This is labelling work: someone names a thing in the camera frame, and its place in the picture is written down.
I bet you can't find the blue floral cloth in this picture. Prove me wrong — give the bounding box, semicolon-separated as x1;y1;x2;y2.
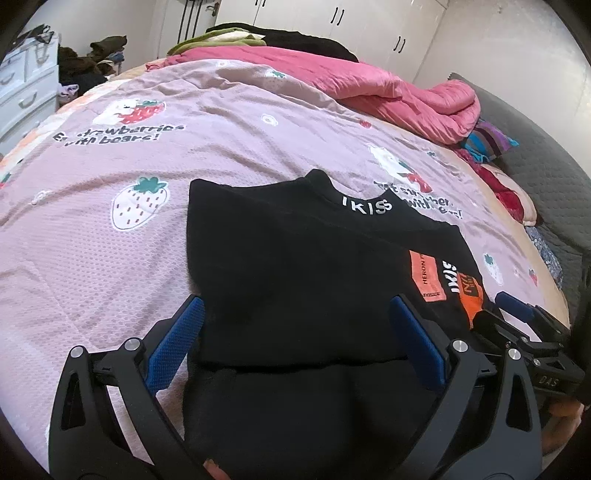
524;224;564;289

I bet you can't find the person's right hand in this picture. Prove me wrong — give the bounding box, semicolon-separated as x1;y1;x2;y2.
544;399;585;437

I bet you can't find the black sweater with orange cuffs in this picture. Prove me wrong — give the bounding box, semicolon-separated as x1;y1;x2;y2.
182;168;490;480

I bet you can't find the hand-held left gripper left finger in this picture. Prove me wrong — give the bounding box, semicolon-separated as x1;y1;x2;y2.
48;295;206;480

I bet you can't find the green blanket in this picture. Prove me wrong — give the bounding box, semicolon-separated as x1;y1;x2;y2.
167;28;267;56

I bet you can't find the grey quilted headboard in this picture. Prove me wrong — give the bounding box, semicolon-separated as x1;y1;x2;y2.
450;71;591;319

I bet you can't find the black cloth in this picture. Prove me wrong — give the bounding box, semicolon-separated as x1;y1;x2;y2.
205;23;358;63

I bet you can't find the pile of dark clothes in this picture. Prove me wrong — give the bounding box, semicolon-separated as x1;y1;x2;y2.
58;34;130;93

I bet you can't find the peach bed sheet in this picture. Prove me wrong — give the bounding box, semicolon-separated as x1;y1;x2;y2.
462;157;571;319

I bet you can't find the pink strawberry printed bed cover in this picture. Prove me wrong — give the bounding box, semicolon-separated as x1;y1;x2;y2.
0;58;571;472

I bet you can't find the white drawer cabinet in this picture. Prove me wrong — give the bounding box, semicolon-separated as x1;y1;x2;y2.
0;37;61;144

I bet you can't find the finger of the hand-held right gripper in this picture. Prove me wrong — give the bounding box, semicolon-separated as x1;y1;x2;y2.
495;291;572;343
472;310;533;354

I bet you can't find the colourful striped cloth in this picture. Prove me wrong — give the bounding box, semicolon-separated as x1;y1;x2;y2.
462;120;520;162

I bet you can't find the white wardrobe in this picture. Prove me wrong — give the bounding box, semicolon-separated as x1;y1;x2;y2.
215;0;448;86

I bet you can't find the red cloth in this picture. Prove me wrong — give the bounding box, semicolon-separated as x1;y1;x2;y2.
455;148;539;227

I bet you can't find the pink quilt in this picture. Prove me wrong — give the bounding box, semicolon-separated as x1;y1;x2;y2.
145;45;481;146

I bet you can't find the white door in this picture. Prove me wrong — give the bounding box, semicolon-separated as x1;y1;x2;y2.
161;0;222;51

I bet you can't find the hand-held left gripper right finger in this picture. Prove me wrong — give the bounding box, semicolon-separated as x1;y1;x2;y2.
389;296;542;480

